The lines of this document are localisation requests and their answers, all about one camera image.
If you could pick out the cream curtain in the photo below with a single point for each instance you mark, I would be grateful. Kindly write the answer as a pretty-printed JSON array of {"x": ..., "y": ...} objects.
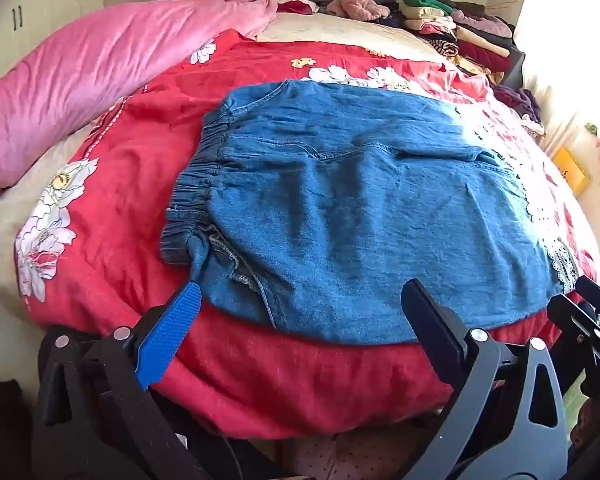
[{"x": 555, "y": 60}]

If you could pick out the pink quilt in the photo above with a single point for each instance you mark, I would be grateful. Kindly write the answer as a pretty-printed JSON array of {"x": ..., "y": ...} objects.
[{"x": 80, "y": 75}]

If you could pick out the cream wardrobe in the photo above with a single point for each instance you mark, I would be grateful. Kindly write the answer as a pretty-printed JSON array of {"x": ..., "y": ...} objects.
[{"x": 35, "y": 7}]

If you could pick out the polka dot cloth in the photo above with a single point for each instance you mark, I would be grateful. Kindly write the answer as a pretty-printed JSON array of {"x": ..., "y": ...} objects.
[{"x": 340, "y": 455}]

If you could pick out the purple cloth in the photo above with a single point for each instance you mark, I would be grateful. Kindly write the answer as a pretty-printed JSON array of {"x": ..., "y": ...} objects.
[{"x": 522, "y": 102}]

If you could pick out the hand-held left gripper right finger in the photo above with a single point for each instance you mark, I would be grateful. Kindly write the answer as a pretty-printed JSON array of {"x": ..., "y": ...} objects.
[{"x": 432, "y": 320}]

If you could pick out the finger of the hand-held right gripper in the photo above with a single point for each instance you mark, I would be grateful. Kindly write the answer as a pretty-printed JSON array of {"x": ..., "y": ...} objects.
[
  {"x": 572, "y": 317},
  {"x": 597, "y": 292}
]

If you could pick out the green cloth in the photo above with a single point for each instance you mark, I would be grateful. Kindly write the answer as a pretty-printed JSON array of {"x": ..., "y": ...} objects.
[{"x": 575, "y": 402}]

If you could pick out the blue denim lace-trimmed shorts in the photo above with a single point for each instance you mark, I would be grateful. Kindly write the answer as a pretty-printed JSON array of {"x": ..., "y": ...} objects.
[{"x": 360, "y": 220}]

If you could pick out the pile of folded clothes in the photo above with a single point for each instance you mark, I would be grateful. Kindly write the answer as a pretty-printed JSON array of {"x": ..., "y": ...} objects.
[{"x": 460, "y": 35}]

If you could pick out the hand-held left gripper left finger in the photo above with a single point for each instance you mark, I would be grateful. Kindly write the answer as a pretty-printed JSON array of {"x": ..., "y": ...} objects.
[{"x": 170, "y": 330}]

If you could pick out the yellow box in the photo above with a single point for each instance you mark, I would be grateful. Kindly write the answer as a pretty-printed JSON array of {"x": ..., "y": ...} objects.
[{"x": 571, "y": 167}]

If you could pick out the red floral bedsheet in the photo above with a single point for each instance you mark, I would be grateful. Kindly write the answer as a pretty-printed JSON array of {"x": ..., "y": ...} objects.
[{"x": 120, "y": 220}]

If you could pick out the pink fluffy cloth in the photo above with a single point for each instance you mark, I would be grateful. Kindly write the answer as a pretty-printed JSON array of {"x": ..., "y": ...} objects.
[{"x": 357, "y": 5}]

